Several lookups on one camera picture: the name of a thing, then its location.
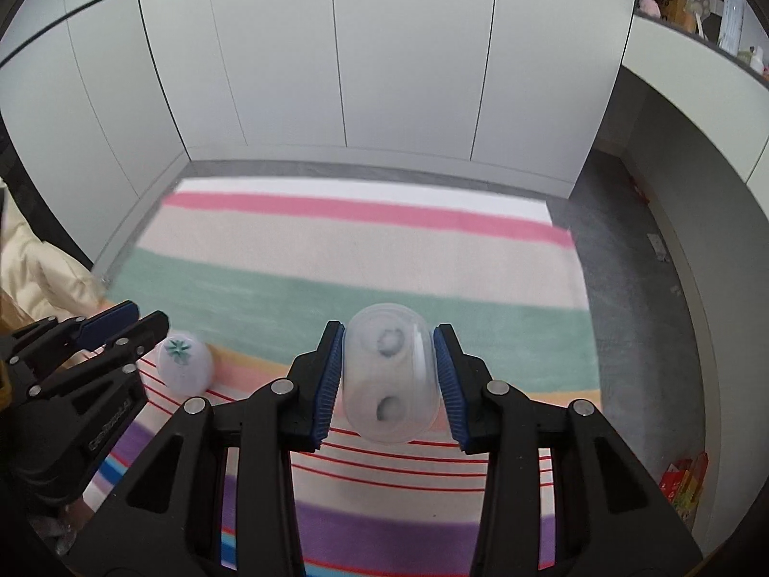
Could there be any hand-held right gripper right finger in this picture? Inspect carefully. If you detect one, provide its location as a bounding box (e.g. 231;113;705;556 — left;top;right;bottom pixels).
434;323;704;577

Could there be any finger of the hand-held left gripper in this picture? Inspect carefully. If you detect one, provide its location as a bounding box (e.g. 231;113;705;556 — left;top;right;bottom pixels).
12;299;140;367
36;311;170;398

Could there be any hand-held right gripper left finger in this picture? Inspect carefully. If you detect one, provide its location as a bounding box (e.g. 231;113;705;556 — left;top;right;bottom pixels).
63;320;348;577

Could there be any clear double-dome case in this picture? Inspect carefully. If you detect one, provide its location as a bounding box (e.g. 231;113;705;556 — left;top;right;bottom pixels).
339;303;442;444

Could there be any white round tin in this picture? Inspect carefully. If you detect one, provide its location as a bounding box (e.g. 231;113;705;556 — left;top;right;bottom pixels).
157;332;214;398

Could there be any person's left hand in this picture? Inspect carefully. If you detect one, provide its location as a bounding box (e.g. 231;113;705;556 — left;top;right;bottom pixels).
27;502;94;560

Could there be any cream padded chair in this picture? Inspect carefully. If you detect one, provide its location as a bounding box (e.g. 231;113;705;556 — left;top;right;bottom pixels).
0;177;118;338

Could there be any striped colourful cloth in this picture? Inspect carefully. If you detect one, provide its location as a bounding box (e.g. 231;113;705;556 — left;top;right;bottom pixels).
78;192;602;577

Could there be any colourful flat box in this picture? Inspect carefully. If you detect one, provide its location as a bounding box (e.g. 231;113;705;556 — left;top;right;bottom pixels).
657;452;711;521

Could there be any white built-in wardrobe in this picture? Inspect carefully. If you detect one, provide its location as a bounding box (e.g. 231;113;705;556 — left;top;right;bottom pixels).
0;0;641;265

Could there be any white long cabinet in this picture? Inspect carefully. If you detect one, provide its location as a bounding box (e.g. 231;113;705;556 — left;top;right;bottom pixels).
619;12;769;193

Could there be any small brown shelf carton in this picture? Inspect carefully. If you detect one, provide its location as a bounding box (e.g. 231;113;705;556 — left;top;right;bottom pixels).
659;0;692;28

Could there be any white paw-shaped ornament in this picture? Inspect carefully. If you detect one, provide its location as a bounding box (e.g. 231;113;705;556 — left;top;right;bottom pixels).
686;0;713;37

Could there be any tall white bottle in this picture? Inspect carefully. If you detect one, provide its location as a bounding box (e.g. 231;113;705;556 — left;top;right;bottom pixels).
718;0;749;55

